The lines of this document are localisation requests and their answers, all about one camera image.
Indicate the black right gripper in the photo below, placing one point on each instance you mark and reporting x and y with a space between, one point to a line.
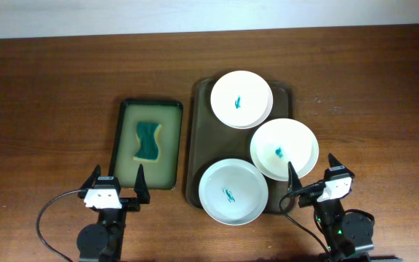
294 183

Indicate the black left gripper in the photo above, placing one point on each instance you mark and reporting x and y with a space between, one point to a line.
134 205

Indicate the green and yellow sponge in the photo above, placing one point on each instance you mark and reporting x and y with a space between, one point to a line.
147 136

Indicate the white plate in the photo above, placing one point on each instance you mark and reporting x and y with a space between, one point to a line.
280 142
241 99

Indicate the pale blue plate front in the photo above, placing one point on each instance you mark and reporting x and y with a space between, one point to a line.
233 192

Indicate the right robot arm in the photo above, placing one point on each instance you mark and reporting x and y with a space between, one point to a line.
347 233

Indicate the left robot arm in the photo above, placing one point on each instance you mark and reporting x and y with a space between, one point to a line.
102 241

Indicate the black tray with soapy water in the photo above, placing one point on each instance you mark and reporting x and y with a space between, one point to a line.
158 175

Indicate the dark brown serving tray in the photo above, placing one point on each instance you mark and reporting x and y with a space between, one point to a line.
211 140

